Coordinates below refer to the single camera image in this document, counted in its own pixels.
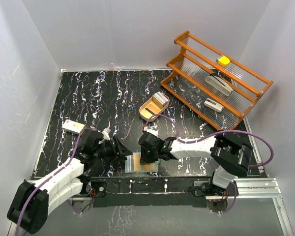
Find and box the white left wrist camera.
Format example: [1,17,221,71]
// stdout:
[102,128,111,141]

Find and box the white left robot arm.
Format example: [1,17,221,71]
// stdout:
[7,128,132,236]

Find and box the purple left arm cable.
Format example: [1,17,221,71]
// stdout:
[14,127,95,236]

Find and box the green card holder wallet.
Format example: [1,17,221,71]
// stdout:
[125,152,159,173]

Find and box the stack of credit cards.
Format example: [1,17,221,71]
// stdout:
[152,92,169,108]

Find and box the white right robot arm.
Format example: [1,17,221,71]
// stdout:
[139,131,253,196]

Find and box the orange wooden shelf rack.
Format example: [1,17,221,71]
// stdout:
[161,31,273,130]

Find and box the grey stapler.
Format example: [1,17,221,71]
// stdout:
[205,75,234,96]

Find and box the beige oval tray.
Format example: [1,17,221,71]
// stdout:
[139,92,170,122]

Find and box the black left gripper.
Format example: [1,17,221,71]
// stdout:
[94,136,132,164]

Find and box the small white stapler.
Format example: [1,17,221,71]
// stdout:
[204,98,224,113]

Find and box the small white cardboard box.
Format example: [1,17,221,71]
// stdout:
[62,119,85,134]

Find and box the card with black stripe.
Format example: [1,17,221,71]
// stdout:
[145,104,158,115]

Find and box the orange credit card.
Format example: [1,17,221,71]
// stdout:
[132,153,142,172]
[143,162,158,173]

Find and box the yellow sticky note block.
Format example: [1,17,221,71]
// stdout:
[216,55,231,66]

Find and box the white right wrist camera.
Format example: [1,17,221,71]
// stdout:
[143,126,158,137]

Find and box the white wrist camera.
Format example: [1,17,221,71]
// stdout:
[102,128,111,141]
[143,126,158,137]

